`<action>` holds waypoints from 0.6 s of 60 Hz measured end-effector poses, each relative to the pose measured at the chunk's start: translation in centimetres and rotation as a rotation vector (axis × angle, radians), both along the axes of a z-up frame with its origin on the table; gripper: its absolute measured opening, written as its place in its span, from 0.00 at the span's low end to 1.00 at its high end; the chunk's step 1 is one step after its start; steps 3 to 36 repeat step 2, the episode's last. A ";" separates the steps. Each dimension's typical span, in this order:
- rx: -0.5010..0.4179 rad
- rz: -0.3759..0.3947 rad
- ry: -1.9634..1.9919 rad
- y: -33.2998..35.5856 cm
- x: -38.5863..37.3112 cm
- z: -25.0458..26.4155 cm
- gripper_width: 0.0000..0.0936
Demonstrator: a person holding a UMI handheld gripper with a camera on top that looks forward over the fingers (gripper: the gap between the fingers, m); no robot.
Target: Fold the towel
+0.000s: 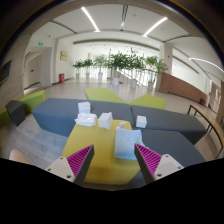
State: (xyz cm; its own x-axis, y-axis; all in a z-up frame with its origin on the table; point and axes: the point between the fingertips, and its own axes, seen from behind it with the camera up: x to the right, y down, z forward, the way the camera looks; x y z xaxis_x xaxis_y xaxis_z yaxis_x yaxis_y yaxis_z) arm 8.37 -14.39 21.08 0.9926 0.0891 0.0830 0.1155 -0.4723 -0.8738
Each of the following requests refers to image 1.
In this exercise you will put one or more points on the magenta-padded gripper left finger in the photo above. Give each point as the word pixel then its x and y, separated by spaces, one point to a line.
pixel 78 161

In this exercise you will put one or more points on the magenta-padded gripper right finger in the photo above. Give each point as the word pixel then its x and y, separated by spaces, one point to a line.
pixel 151 161

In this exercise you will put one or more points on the light grey towel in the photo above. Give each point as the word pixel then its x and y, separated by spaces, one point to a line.
pixel 126 143

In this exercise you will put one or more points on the low grey sofa bench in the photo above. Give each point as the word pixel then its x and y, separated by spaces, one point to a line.
pixel 173 148

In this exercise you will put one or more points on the small white cube box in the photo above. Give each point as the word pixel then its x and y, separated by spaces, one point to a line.
pixel 141 121

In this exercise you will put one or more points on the pink white plastic package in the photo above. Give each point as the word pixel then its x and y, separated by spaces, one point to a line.
pixel 85 119

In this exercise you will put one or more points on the angled grey sofa bench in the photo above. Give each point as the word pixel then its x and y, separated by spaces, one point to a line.
pixel 170 121

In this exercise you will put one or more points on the long grey sofa bench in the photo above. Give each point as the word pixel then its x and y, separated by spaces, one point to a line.
pixel 55 115

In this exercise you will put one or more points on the white tissue pack stack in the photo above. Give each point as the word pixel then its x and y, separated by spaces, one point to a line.
pixel 84 107

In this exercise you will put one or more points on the beige chair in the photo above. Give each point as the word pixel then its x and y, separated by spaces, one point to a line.
pixel 18 156

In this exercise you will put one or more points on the small green sofa bench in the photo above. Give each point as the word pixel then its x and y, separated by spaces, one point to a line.
pixel 148 101

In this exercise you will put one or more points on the large green sofa bench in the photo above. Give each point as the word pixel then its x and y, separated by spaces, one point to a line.
pixel 103 95

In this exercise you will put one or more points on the wooden black-framed table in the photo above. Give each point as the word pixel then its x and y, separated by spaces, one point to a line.
pixel 206 116

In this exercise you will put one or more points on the dark grey ottoman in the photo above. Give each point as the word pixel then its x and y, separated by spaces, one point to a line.
pixel 15 112

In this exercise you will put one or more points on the red bin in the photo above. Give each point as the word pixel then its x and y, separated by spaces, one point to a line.
pixel 61 78

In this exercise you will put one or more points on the row of potted plants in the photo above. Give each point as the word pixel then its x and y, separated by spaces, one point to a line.
pixel 121 61

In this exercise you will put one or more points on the ceiling strip lights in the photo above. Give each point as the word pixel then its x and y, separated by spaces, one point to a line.
pixel 90 19

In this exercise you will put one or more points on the green wall-side bench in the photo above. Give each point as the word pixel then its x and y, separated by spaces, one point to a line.
pixel 31 100

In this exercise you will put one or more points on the yellow wall picture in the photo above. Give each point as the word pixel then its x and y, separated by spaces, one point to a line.
pixel 63 55

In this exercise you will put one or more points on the dark wall screen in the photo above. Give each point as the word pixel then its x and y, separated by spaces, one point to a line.
pixel 5 71

